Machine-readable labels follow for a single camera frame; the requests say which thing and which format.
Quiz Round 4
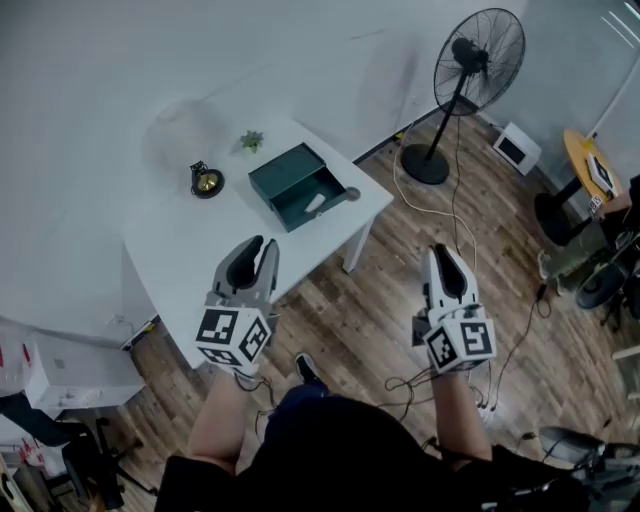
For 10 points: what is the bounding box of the person's black top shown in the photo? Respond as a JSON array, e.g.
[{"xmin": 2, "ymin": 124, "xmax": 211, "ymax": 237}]
[{"xmin": 154, "ymin": 382, "xmax": 591, "ymax": 512}]

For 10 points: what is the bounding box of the black and white board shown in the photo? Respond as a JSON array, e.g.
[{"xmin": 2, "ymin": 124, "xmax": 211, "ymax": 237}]
[{"xmin": 585, "ymin": 152, "xmax": 617, "ymax": 198}]

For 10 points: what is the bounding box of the black and gold ornament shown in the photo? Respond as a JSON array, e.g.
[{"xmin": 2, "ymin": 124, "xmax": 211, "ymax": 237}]
[{"xmin": 189, "ymin": 159, "xmax": 226, "ymax": 200}]

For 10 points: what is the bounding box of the person's right forearm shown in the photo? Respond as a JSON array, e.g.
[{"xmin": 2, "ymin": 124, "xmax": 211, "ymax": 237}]
[{"xmin": 429, "ymin": 368, "xmax": 494, "ymax": 464}]

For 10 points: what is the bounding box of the white power cable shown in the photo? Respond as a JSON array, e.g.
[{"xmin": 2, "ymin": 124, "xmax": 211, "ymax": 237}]
[{"xmin": 392, "ymin": 119, "xmax": 479, "ymax": 266}]

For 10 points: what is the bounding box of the person's left forearm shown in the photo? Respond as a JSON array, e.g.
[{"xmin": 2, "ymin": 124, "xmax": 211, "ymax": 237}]
[{"xmin": 187, "ymin": 370, "xmax": 262, "ymax": 475}]

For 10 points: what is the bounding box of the black standing fan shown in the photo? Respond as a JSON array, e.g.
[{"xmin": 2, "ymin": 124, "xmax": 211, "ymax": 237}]
[{"xmin": 400, "ymin": 6, "xmax": 527, "ymax": 186}]

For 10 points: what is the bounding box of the black swivel chair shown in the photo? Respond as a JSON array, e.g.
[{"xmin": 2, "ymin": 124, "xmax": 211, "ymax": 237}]
[{"xmin": 573, "ymin": 232, "xmax": 640, "ymax": 331}]

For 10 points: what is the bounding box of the red and white bag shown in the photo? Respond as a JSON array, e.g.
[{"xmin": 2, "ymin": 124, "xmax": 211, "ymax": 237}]
[{"xmin": 13, "ymin": 435, "xmax": 47, "ymax": 469}]

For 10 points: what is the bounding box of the white cube appliance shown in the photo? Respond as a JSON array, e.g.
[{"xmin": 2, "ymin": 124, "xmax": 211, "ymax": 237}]
[{"xmin": 492, "ymin": 121, "xmax": 543, "ymax": 176}]

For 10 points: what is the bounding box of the black office chair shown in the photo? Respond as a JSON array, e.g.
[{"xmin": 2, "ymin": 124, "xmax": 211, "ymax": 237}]
[{"xmin": 54, "ymin": 417, "xmax": 131, "ymax": 511}]

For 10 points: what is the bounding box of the white table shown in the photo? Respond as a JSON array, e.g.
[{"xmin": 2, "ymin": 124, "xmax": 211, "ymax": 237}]
[{"xmin": 121, "ymin": 113, "xmax": 395, "ymax": 370}]

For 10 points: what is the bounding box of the white cardboard box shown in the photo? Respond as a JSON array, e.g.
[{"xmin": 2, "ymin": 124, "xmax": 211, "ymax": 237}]
[{"xmin": 23, "ymin": 332, "xmax": 146, "ymax": 412}]

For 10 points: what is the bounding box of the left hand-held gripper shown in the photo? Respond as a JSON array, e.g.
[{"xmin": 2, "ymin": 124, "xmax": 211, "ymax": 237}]
[{"xmin": 194, "ymin": 234, "xmax": 281, "ymax": 377}]

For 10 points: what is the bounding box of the dark green box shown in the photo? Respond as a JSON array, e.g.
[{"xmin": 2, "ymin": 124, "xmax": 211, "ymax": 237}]
[{"xmin": 247, "ymin": 142, "xmax": 350, "ymax": 234}]

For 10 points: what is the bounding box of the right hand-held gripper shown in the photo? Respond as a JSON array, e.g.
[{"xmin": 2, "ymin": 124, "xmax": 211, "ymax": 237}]
[{"xmin": 410, "ymin": 243, "xmax": 497, "ymax": 375}]

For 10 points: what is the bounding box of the person's black shoe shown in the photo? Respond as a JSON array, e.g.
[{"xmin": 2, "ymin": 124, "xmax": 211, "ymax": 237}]
[{"xmin": 294, "ymin": 352, "xmax": 318, "ymax": 385}]

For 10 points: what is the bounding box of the grey office chair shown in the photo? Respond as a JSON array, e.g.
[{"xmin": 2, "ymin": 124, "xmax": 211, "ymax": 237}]
[{"xmin": 537, "ymin": 424, "xmax": 640, "ymax": 512}]

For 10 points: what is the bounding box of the round wooden table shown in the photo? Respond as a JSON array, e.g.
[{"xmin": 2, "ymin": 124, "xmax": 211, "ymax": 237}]
[{"xmin": 533, "ymin": 128, "xmax": 625, "ymax": 247}]

